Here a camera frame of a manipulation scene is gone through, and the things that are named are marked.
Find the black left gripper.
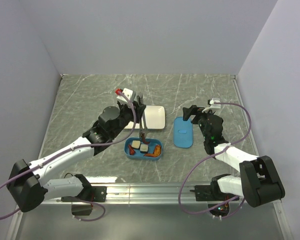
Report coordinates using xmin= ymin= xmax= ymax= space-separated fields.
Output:
xmin=111 ymin=100 xmax=146 ymax=138

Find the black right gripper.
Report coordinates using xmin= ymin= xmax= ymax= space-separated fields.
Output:
xmin=182 ymin=105 xmax=215 ymax=141

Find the tan topped sushi piece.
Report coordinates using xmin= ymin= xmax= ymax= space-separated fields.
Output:
xmin=131 ymin=140 xmax=141 ymax=150

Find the white topped sushi piece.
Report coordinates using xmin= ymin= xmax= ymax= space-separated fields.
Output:
xmin=139 ymin=143 xmax=149 ymax=154

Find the blue lunch box container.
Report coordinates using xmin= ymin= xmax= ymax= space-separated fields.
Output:
xmin=123 ymin=137 xmax=163 ymax=161

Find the orange shrimp food piece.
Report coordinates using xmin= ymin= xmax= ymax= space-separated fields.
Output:
xmin=143 ymin=144 xmax=162 ymax=158

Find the red bacon food piece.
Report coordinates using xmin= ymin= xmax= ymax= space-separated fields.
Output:
xmin=128 ymin=144 xmax=136 ymax=156

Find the dark red sausage piece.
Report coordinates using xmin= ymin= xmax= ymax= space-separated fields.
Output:
xmin=139 ymin=133 xmax=150 ymax=145

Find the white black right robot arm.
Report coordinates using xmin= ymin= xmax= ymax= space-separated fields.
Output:
xmin=182 ymin=104 xmax=286 ymax=208

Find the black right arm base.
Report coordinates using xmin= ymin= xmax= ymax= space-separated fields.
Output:
xmin=189 ymin=174 xmax=244 ymax=220

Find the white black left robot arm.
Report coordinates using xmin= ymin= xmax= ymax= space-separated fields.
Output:
xmin=6 ymin=92 xmax=146 ymax=213

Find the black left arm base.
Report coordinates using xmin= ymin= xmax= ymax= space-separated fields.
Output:
xmin=61 ymin=186 xmax=107 ymax=217

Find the blue lunch box lid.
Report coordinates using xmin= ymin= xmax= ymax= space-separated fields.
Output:
xmin=173 ymin=116 xmax=194 ymax=149

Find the white rectangular plate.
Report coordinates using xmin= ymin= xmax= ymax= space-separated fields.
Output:
xmin=123 ymin=105 xmax=166 ymax=131

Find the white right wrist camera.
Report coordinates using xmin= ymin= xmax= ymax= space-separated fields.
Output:
xmin=201 ymin=98 xmax=221 ymax=113

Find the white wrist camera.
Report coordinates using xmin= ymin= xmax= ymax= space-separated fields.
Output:
xmin=201 ymin=98 xmax=221 ymax=113
xmin=114 ymin=88 xmax=136 ymax=104

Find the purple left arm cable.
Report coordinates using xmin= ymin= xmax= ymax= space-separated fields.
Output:
xmin=0 ymin=93 xmax=138 ymax=222

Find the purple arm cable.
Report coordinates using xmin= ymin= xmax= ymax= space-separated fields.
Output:
xmin=0 ymin=93 xmax=138 ymax=222
xmin=177 ymin=101 xmax=252 ymax=216

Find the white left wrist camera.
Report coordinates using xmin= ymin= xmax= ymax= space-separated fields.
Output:
xmin=114 ymin=88 xmax=136 ymax=104

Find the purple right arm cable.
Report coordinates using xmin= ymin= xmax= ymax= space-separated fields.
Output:
xmin=177 ymin=101 xmax=252 ymax=216

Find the aluminium front rail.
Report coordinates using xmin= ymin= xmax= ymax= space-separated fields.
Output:
xmin=39 ymin=181 xmax=243 ymax=206

